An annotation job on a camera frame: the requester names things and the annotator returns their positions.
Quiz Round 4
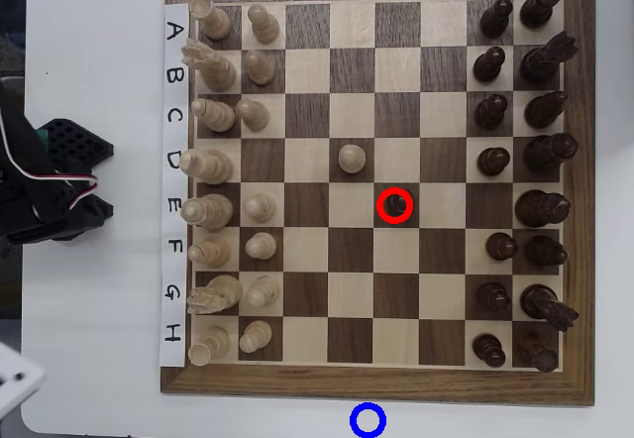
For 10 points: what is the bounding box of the light wooden rook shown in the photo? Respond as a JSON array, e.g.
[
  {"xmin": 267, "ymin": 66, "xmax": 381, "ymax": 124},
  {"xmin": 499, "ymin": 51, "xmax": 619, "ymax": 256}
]
[
  {"xmin": 189, "ymin": 0, "xmax": 233, "ymax": 42},
  {"xmin": 187, "ymin": 326, "xmax": 232, "ymax": 368}
]

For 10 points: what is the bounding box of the light wooden pawn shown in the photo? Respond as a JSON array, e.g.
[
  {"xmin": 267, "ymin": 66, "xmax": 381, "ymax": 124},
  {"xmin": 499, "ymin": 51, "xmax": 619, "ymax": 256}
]
[
  {"xmin": 338, "ymin": 144, "xmax": 368, "ymax": 175},
  {"xmin": 245, "ymin": 274, "xmax": 281, "ymax": 310},
  {"xmin": 244, "ymin": 232, "xmax": 278, "ymax": 262},
  {"xmin": 243, "ymin": 50, "xmax": 277, "ymax": 86},
  {"xmin": 235, "ymin": 98, "xmax": 271, "ymax": 132},
  {"xmin": 242, "ymin": 194, "xmax": 276, "ymax": 225},
  {"xmin": 246, "ymin": 3, "xmax": 281, "ymax": 46},
  {"xmin": 239, "ymin": 320, "xmax": 274, "ymax": 355}
]

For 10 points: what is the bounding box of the light wooden queen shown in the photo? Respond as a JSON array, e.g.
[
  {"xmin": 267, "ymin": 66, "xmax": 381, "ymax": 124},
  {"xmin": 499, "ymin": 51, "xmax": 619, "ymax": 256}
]
[{"xmin": 177, "ymin": 149, "xmax": 234, "ymax": 185}]

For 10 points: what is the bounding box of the dark wooden king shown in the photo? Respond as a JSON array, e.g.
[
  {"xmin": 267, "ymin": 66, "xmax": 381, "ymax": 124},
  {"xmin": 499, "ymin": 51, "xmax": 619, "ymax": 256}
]
[{"xmin": 514, "ymin": 188, "xmax": 572, "ymax": 229}]

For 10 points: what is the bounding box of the white red servo wire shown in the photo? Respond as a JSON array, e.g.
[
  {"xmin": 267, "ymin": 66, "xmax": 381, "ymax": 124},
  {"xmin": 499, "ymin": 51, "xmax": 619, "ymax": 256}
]
[{"xmin": 0, "ymin": 108, "xmax": 99, "ymax": 211}]

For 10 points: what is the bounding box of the black perforated arm base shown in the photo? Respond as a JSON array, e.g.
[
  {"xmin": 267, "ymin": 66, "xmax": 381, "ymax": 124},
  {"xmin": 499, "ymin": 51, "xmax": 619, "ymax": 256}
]
[{"xmin": 35, "ymin": 118, "xmax": 115, "ymax": 242}]

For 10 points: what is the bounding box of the wooden chessboard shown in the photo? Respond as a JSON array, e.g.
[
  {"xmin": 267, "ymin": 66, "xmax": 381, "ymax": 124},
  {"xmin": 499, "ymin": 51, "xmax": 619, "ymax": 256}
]
[{"xmin": 158, "ymin": 0, "xmax": 597, "ymax": 408}]

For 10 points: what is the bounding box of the light wooden bishop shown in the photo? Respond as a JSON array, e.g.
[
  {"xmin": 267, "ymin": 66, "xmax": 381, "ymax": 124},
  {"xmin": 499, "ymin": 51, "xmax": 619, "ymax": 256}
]
[
  {"xmin": 190, "ymin": 98, "xmax": 237, "ymax": 133},
  {"xmin": 186, "ymin": 238, "xmax": 232, "ymax": 270}
]

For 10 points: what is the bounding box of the dark wooden knight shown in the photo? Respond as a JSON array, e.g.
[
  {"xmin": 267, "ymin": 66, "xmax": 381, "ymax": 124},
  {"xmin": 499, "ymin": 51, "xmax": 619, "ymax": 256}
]
[
  {"xmin": 519, "ymin": 283, "xmax": 581, "ymax": 333},
  {"xmin": 519, "ymin": 30, "xmax": 580, "ymax": 84}
]

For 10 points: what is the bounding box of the dark wooden queen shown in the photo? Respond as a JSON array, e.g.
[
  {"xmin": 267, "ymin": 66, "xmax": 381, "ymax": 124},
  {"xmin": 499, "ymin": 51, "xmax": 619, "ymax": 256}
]
[{"xmin": 523, "ymin": 133, "xmax": 580, "ymax": 174}]

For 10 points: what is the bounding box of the dark wooden rook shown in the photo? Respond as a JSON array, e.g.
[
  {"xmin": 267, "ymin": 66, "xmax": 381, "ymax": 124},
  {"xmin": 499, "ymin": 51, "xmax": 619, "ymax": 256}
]
[
  {"xmin": 518, "ymin": 0, "xmax": 565, "ymax": 30},
  {"xmin": 517, "ymin": 333, "xmax": 560, "ymax": 374}
]

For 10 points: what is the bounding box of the light wooden king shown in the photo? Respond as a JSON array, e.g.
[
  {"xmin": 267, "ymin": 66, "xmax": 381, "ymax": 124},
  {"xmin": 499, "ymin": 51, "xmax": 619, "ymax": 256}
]
[{"xmin": 178, "ymin": 193, "xmax": 234, "ymax": 232}]

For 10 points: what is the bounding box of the dark wooden bishop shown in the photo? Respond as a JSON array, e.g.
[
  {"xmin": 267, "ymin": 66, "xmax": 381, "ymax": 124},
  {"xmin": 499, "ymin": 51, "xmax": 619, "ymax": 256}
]
[
  {"xmin": 523, "ymin": 90, "xmax": 570, "ymax": 130},
  {"xmin": 523, "ymin": 234, "xmax": 570, "ymax": 267}
]

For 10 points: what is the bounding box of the paper strip with letters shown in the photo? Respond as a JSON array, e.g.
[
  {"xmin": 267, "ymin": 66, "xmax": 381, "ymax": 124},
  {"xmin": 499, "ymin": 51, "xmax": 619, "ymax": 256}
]
[{"xmin": 158, "ymin": 1, "xmax": 192, "ymax": 369}]

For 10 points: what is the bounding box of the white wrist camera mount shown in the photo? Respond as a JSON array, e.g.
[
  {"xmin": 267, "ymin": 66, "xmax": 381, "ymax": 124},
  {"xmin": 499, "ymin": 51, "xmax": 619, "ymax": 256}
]
[{"xmin": 0, "ymin": 342, "xmax": 49, "ymax": 412}]

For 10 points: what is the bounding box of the dark wooden pawn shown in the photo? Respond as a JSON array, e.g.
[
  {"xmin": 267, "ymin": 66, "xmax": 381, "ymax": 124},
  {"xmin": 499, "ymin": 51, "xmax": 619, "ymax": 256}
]
[
  {"xmin": 478, "ymin": 0, "xmax": 515, "ymax": 40},
  {"xmin": 473, "ymin": 45, "xmax": 507, "ymax": 84},
  {"xmin": 474, "ymin": 93, "xmax": 510, "ymax": 131},
  {"xmin": 476, "ymin": 147, "xmax": 511, "ymax": 177},
  {"xmin": 475, "ymin": 281, "xmax": 512, "ymax": 312},
  {"xmin": 382, "ymin": 191, "xmax": 411, "ymax": 226},
  {"xmin": 472, "ymin": 333, "xmax": 507, "ymax": 369},
  {"xmin": 484, "ymin": 231, "xmax": 520, "ymax": 263}
]

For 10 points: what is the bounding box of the light wooden knight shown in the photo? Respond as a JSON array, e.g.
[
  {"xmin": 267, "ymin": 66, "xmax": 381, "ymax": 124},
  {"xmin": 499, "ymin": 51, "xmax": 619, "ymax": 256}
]
[
  {"xmin": 180, "ymin": 39, "xmax": 238, "ymax": 94},
  {"xmin": 186, "ymin": 274, "xmax": 244, "ymax": 316}
]

